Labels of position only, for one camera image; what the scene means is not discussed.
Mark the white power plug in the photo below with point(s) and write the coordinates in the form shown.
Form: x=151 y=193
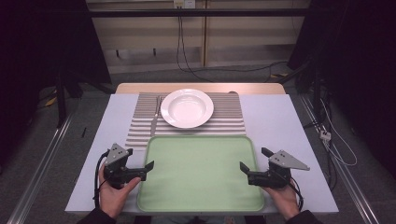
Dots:
x=324 y=135

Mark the white wall socket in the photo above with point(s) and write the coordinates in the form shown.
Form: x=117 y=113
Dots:
x=184 y=3

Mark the green tray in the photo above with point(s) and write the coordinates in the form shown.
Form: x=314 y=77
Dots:
x=199 y=177

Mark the small black floor object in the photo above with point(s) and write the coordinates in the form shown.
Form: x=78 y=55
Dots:
x=83 y=132

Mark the white table sheet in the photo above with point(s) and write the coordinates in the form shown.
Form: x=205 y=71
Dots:
x=280 y=124

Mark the person's right hand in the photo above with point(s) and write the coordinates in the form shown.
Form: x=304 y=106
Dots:
x=285 y=200

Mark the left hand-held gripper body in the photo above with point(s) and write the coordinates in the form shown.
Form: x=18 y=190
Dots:
x=115 y=168

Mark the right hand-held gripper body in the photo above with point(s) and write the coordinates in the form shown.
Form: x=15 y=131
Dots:
x=277 y=171

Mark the grey striped placemat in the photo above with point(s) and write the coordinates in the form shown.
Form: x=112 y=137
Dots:
x=227 y=115

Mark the white plate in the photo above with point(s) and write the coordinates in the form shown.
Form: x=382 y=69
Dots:
x=186 y=108

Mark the person's left hand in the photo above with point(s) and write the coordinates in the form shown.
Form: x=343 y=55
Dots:
x=113 y=197

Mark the silver fork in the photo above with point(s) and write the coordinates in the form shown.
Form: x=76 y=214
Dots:
x=154 y=119

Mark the black horizontal bar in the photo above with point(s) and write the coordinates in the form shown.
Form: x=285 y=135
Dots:
x=199 y=12

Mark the black metal stand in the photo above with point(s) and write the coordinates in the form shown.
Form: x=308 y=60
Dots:
x=61 y=99

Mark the black curtain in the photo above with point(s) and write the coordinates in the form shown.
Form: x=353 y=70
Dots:
x=355 y=46
x=43 y=43

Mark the aluminium floor rail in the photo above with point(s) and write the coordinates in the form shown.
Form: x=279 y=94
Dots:
x=43 y=165
x=339 y=168

